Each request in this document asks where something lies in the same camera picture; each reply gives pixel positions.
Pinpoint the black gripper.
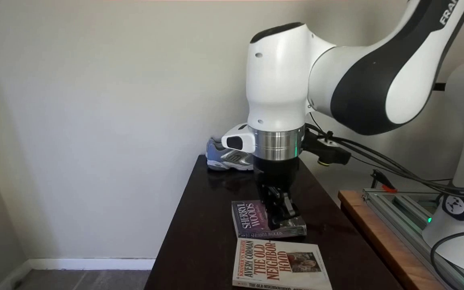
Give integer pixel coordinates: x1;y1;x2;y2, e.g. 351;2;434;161
256;158;306;239

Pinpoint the dark purple paperback novel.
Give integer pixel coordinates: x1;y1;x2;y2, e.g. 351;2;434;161
230;199;309;242

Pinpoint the white cover paperback novel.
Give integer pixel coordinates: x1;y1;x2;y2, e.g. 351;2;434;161
230;239;333;290

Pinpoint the grey blue sneaker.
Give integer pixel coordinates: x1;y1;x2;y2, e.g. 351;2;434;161
204;136;256;174

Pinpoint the wooden base board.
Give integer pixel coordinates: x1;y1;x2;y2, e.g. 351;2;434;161
338;189;447;290

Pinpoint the red black clamp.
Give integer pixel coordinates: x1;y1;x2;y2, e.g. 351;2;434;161
368;170;397;194

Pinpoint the white baseboard trim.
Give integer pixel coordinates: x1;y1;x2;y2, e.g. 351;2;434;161
0;258;156;290

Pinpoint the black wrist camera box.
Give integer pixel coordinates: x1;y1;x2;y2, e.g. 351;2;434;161
301;129;352;166

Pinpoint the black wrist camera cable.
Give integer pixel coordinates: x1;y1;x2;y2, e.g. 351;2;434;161
302;123;464;195

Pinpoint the black base cable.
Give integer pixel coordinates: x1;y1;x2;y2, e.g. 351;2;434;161
430;228;464;286

